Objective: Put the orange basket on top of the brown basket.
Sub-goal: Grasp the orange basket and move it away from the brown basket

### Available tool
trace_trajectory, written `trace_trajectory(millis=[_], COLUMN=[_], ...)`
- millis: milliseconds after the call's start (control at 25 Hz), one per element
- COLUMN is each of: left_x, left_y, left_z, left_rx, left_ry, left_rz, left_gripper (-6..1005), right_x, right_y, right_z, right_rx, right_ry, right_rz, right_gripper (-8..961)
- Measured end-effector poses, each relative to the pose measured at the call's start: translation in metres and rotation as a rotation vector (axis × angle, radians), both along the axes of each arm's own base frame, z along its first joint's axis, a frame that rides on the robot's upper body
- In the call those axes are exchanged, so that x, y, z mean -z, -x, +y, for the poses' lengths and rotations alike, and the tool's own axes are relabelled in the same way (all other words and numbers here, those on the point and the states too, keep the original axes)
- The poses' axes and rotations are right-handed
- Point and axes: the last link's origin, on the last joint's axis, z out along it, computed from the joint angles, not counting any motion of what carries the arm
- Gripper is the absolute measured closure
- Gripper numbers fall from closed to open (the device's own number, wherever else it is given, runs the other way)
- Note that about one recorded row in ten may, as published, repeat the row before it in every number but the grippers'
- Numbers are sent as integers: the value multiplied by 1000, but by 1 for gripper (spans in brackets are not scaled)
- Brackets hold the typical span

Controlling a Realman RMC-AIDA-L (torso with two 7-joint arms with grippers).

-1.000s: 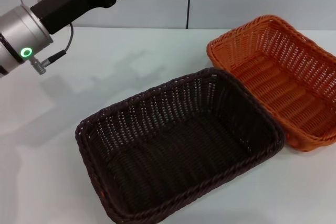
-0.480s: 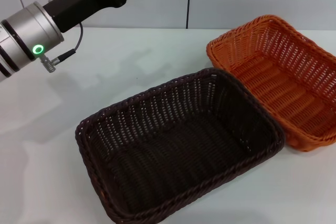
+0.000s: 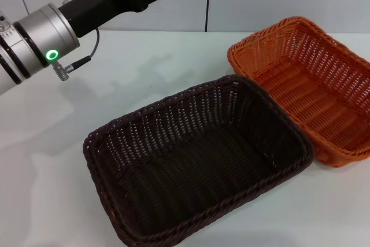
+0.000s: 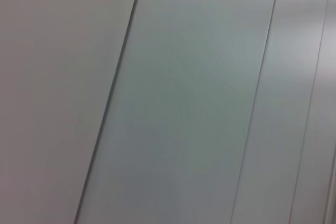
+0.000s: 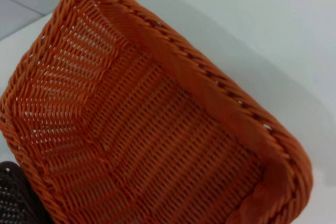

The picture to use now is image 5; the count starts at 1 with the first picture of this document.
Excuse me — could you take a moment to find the orange woven basket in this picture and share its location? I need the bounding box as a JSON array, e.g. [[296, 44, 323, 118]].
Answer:
[[0, 0, 314, 224]]

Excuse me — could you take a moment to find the dark brown woven basket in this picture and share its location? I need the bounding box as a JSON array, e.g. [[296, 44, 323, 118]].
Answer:
[[0, 161, 40, 224]]

